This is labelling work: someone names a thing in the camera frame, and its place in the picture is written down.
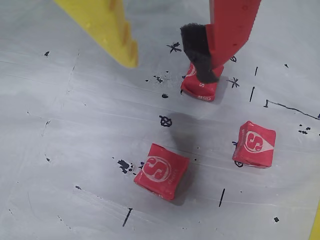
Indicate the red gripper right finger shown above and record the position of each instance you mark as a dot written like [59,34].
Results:
[230,25]

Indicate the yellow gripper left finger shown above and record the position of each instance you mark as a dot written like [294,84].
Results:
[100,22]

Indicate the red cherry Starburst candy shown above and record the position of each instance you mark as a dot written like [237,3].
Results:
[255,147]
[200,91]
[160,172]

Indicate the yellow three-compartment box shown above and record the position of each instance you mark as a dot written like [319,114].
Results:
[317,225]

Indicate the white plastic table cover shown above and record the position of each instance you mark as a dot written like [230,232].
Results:
[75,125]

